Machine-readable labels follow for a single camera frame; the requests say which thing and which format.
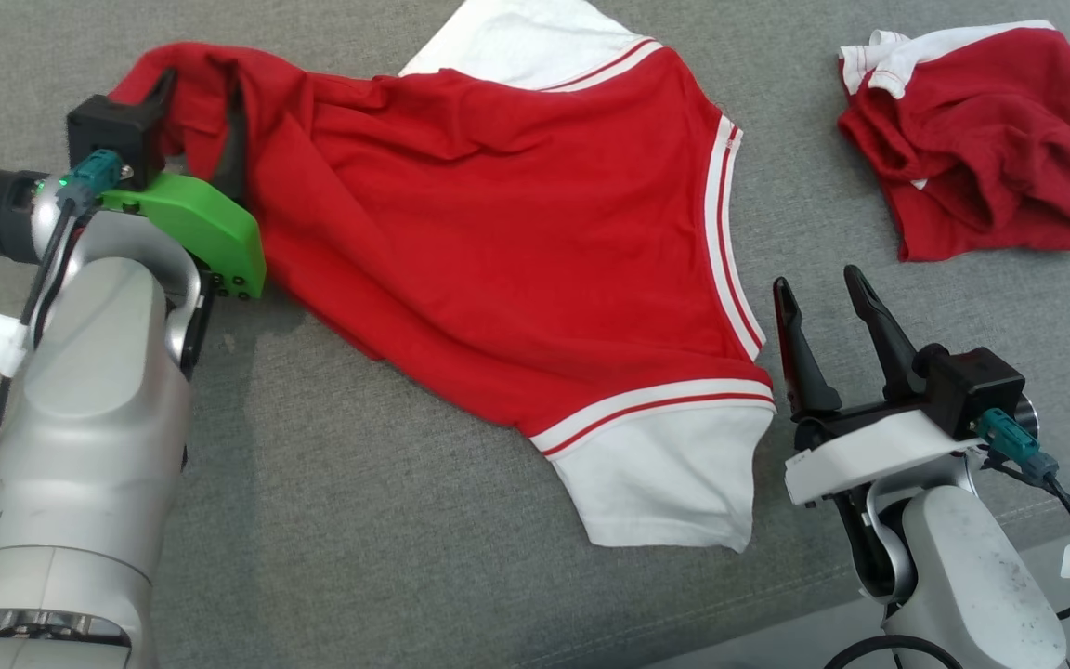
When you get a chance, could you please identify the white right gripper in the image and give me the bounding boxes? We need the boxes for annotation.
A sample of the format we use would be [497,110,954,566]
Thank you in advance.
[773,265,986,508]

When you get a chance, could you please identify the black cable with teal plug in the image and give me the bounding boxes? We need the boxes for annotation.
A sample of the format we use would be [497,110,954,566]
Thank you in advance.
[973,409,1070,642]
[0,149,125,570]

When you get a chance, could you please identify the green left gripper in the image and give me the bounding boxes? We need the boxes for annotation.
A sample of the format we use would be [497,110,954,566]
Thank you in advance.
[98,67,268,301]

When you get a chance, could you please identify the red shorts with white trim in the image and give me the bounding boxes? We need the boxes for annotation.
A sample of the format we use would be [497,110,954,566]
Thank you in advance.
[837,19,1070,263]

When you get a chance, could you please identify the red and white jersey shirt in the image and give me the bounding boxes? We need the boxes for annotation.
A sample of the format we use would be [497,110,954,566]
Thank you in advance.
[108,0,777,554]

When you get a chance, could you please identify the thick black cable loop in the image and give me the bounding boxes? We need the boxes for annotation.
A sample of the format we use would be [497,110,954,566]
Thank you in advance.
[823,634,972,669]

